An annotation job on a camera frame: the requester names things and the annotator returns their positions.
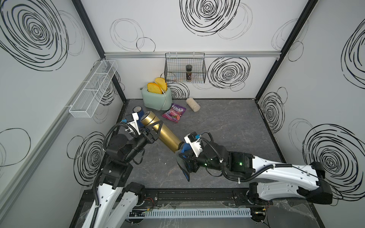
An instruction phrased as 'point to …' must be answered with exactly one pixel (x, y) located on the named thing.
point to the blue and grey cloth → (183, 147)
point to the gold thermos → (165, 136)
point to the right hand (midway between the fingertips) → (180, 154)
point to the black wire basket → (175, 67)
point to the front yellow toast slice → (154, 88)
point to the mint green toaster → (157, 101)
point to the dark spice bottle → (188, 74)
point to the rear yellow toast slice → (162, 83)
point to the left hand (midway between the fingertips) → (159, 123)
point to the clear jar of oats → (194, 106)
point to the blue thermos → (138, 109)
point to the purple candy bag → (175, 112)
